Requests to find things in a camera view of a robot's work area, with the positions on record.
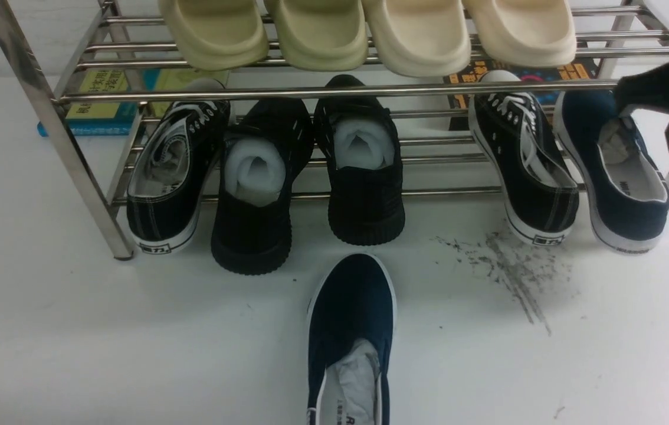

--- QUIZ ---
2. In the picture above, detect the cream foam slipper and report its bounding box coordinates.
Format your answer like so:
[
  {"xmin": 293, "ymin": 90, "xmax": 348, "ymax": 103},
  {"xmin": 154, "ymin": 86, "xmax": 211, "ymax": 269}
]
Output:
[
  {"xmin": 463, "ymin": 1, "xmax": 577, "ymax": 68},
  {"xmin": 362, "ymin": 1, "xmax": 471, "ymax": 77}
]

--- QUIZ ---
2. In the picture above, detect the black canvas sneaker right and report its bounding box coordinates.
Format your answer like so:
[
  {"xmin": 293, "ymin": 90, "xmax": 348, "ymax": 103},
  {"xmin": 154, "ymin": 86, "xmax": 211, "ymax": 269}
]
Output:
[{"xmin": 468, "ymin": 92, "xmax": 580, "ymax": 247}]

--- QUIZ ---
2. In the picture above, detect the navy slip-on shoe white sole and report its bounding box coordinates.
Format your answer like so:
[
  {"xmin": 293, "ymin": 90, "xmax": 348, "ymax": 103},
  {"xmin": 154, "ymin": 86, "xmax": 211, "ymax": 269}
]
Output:
[{"xmin": 306, "ymin": 253, "xmax": 397, "ymax": 424}]

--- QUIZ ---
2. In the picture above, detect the black canvas sneaker far left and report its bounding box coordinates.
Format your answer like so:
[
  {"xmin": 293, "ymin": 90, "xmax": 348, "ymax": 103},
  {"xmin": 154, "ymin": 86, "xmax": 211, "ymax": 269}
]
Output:
[{"xmin": 125, "ymin": 99, "xmax": 235, "ymax": 255}]

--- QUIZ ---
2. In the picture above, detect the olive foam slipper left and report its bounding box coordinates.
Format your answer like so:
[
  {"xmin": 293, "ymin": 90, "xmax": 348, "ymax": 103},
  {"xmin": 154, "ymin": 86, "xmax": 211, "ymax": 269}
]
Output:
[{"xmin": 158, "ymin": 1, "xmax": 269, "ymax": 71}]

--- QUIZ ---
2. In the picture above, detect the black knit shoe left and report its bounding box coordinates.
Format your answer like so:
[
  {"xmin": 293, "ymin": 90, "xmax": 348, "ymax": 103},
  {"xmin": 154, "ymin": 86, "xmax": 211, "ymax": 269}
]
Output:
[{"xmin": 211, "ymin": 97, "xmax": 314, "ymax": 276}]

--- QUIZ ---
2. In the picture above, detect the black canvas sneaker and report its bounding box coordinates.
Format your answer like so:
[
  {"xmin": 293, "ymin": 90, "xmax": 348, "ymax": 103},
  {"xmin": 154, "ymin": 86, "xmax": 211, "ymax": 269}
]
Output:
[
  {"xmin": 468, "ymin": 92, "xmax": 580, "ymax": 247},
  {"xmin": 125, "ymin": 99, "xmax": 235, "ymax": 255}
]

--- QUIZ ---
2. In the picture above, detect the black knit shoe right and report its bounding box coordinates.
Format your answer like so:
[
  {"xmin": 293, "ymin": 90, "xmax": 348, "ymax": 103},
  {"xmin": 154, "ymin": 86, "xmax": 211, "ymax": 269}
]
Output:
[{"xmin": 313, "ymin": 95, "xmax": 405, "ymax": 246}]

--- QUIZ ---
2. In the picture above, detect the dark colourful magazine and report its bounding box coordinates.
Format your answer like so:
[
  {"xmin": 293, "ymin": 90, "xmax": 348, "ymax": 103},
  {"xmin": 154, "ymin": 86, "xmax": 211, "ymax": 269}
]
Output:
[{"xmin": 443, "ymin": 58, "xmax": 598, "ymax": 131}]

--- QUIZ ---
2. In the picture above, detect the olive foam slipper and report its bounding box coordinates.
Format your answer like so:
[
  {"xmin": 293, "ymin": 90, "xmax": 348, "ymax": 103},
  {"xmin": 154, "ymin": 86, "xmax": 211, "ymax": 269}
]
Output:
[
  {"xmin": 158, "ymin": 1, "xmax": 269, "ymax": 71},
  {"xmin": 264, "ymin": 1, "xmax": 369, "ymax": 71}
]

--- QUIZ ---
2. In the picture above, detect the navy slip-on shoe far right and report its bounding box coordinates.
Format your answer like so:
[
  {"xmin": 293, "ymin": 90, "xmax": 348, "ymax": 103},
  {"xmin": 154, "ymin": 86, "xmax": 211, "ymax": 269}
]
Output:
[{"xmin": 553, "ymin": 90, "xmax": 669, "ymax": 255}]

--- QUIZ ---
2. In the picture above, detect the yellow and blue book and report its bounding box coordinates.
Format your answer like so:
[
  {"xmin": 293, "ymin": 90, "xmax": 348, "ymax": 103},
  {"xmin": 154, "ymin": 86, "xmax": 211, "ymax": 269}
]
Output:
[{"xmin": 37, "ymin": 68, "xmax": 230, "ymax": 138}]

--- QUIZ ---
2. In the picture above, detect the cream foam slipper right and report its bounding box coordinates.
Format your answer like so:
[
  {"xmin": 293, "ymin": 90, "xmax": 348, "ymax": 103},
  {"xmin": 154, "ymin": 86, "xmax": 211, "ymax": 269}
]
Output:
[{"xmin": 463, "ymin": 1, "xmax": 577, "ymax": 68}]

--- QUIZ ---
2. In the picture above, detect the stainless steel shoe rack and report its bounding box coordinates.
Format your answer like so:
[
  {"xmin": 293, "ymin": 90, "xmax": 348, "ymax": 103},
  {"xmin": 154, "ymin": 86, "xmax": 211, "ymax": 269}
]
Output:
[{"xmin": 0, "ymin": 1, "xmax": 669, "ymax": 261}]

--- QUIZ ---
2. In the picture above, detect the black knit shoe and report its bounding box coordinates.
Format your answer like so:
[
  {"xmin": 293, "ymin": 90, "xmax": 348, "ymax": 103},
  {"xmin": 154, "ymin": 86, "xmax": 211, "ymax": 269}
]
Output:
[
  {"xmin": 211, "ymin": 97, "xmax": 314, "ymax": 276},
  {"xmin": 313, "ymin": 95, "xmax": 405, "ymax": 246}
]

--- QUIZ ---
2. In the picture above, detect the cream foam slipper left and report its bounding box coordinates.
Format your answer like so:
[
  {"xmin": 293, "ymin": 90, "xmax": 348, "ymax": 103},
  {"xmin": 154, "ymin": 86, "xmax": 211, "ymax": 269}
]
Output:
[{"xmin": 362, "ymin": 1, "xmax": 471, "ymax": 77}]

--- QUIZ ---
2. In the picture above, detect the olive foam slipper right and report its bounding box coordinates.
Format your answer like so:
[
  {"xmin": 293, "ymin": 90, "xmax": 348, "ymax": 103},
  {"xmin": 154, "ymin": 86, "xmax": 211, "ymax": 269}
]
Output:
[{"xmin": 264, "ymin": 1, "xmax": 369, "ymax": 71}]

